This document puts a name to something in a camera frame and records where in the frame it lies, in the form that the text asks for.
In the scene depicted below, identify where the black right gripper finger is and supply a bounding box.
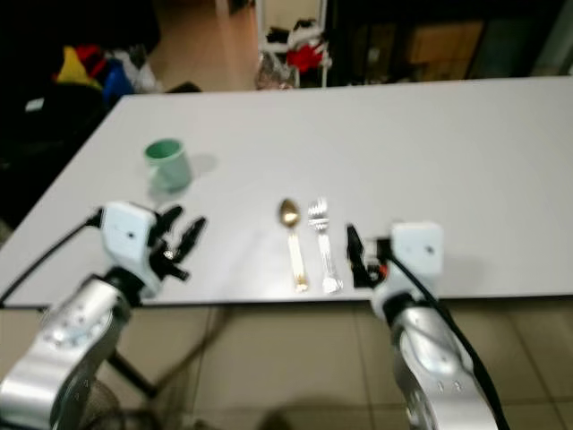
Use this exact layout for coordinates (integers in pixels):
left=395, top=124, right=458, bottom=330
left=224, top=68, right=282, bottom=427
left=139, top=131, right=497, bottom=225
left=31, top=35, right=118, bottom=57
left=346, top=223, right=371, bottom=289

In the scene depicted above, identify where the silver fork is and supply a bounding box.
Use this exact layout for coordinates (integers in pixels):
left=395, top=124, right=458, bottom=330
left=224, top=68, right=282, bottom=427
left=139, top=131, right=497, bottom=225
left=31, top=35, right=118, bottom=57
left=307, top=198, right=345, bottom=296

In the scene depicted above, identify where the green ceramic mug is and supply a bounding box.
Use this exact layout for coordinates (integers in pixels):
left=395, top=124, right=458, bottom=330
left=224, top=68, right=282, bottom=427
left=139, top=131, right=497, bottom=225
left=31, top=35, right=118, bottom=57
left=143, top=138, right=194, bottom=194

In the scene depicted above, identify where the gold spoon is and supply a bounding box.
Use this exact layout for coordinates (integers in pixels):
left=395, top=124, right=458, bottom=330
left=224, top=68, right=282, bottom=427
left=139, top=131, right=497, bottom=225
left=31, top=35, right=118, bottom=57
left=278, top=198, right=311, bottom=294

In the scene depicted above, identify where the black table leg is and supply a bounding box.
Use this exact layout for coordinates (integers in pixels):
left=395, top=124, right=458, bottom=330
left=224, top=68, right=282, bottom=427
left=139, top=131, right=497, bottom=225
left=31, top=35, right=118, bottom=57
left=105, top=348, right=161, bottom=401

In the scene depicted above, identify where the black bag with white tag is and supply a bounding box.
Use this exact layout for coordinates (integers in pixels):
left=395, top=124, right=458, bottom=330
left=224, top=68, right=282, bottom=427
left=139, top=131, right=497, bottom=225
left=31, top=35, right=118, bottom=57
left=0, top=85, right=128, bottom=176

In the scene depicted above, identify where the blue cloth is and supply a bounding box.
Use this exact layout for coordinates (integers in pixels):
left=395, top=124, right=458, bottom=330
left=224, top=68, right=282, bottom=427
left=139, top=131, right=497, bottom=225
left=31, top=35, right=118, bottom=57
left=102, top=61, right=136, bottom=102

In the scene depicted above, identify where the yellow cloth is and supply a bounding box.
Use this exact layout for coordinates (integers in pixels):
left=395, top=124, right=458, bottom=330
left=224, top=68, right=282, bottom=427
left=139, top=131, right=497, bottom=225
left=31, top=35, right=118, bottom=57
left=57, top=46, right=105, bottom=90

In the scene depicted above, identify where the red cloth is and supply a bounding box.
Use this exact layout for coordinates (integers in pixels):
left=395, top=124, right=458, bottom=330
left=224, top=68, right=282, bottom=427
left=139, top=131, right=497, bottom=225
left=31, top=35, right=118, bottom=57
left=286, top=43, right=327, bottom=75

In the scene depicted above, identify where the brown cardboard box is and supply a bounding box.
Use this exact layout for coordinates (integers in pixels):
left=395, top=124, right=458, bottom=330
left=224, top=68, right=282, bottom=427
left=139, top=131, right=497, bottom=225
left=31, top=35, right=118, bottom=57
left=405, top=20, right=485, bottom=84

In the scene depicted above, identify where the white metal rack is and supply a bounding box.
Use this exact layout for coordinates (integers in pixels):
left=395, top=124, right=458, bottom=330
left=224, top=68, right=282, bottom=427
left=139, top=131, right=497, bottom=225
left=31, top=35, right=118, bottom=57
left=255, top=0, right=330, bottom=91

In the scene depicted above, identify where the dark glass cabinet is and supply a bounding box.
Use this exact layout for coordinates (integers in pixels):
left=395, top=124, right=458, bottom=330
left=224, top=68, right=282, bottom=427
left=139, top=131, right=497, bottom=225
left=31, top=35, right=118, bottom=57
left=327, top=0, right=573, bottom=89

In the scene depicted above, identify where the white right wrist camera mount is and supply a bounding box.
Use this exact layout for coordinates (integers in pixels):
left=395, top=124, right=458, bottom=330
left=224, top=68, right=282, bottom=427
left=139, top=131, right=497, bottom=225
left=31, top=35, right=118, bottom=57
left=385, top=221, right=447, bottom=301

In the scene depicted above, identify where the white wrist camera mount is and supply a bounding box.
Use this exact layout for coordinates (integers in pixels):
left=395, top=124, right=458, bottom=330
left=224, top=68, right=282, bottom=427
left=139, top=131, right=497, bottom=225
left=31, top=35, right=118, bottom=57
left=385, top=221, right=447, bottom=301
left=100, top=201, right=158, bottom=277

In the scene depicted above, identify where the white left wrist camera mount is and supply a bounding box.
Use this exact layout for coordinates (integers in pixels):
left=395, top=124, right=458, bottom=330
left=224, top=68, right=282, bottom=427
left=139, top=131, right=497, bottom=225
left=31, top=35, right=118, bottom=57
left=100, top=201, right=158, bottom=277

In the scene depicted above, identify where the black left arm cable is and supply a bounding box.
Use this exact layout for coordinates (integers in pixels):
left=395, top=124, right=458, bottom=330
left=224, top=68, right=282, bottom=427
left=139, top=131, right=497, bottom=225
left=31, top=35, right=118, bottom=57
left=0, top=208, right=104, bottom=304

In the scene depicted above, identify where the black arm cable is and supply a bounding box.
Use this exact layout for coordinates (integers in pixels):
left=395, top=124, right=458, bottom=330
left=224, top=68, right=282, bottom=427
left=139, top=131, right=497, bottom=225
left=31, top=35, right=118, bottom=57
left=396, top=255, right=511, bottom=430
left=0, top=208, right=104, bottom=304

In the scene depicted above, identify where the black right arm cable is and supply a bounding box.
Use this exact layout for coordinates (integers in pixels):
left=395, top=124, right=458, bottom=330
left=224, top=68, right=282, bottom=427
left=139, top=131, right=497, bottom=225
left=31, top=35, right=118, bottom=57
left=396, top=255, right=511, bottom=430

